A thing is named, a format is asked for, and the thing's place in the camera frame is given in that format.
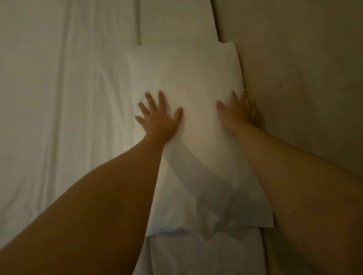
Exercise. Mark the person's right middle finger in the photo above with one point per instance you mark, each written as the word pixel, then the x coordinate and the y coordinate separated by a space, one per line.
pixel 243 97

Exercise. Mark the beige upholstered headboard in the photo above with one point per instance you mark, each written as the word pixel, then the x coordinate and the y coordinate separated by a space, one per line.
pixel 297 70

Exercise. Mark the white pillow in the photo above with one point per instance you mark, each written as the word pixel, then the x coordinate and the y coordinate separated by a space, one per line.
pixel 198 255
pixel 195 85

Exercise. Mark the person's right forearm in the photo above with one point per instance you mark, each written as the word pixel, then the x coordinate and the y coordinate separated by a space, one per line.
pixel 306 204

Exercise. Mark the white bed sheet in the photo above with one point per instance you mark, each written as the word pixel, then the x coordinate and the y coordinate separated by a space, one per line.
pixel 62 99

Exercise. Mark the person's left little finger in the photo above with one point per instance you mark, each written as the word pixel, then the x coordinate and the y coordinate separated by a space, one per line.
pixel 139 119

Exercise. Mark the person's left hand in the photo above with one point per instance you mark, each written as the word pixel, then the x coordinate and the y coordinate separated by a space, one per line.
pixel 160 124

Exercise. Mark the person's left middle finger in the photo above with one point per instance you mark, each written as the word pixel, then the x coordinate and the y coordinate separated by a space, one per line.
pixel 151 101

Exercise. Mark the person's right hand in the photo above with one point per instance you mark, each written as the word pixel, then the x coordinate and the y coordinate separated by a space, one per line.
pixel 236 114

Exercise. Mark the person's left forearm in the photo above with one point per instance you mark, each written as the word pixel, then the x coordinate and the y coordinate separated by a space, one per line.
pixel 93 209

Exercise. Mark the person's right thumb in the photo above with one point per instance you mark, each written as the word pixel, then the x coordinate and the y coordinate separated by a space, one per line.
pixel 221 107

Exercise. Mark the person's left thumb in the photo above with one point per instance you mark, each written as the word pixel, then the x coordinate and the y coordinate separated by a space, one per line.
pixel 178 114

